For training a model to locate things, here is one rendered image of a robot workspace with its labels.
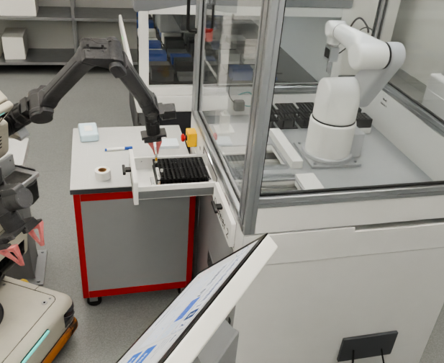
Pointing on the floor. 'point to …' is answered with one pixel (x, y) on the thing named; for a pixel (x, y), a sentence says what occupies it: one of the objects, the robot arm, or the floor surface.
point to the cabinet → (333, 302)
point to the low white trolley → (127, 220)
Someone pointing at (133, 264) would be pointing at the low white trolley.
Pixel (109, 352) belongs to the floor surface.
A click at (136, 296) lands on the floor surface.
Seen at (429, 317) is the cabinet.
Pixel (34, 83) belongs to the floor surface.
